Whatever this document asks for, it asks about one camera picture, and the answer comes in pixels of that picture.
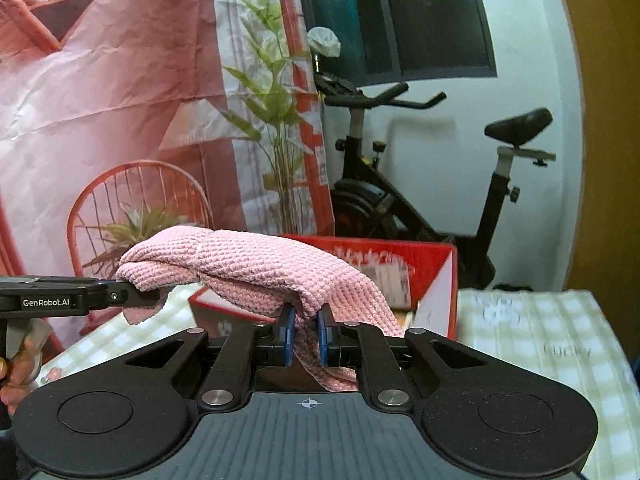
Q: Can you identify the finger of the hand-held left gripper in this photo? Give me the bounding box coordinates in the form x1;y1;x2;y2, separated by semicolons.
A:
87;279;170;309

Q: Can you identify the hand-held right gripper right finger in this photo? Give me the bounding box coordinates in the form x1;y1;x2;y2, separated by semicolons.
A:
316;307;488;411

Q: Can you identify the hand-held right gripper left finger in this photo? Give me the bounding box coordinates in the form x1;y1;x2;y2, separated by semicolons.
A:
125;305;297;413

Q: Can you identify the pink knitted cloth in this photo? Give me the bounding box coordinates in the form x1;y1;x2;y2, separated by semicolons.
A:
116;226;405;392

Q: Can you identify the red cardboard box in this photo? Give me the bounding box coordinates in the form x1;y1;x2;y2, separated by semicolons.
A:
189;234;460;341

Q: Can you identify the person's left hand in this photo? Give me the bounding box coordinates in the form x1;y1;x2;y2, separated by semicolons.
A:
0;321;52;418

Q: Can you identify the black exercise bike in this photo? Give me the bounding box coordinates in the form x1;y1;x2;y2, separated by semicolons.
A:
312;72;557;291

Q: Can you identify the printed red backdrop cloth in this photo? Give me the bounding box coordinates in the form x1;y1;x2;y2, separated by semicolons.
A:
0;0;337;361

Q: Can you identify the checkered tablecloth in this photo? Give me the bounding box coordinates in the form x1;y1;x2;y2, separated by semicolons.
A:
40;280;633;476

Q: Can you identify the white plastic bag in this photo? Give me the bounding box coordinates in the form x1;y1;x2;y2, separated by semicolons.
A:
307;27;342;57

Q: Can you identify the dark window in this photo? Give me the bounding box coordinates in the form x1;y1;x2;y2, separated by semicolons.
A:
295;0;498;88

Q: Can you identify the wooden door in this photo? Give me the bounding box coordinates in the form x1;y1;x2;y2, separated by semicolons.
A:
552;0;640;301

